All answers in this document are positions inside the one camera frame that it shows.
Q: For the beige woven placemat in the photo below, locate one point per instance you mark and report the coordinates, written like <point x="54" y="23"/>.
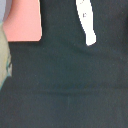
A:
<point x="5" y="58"/>

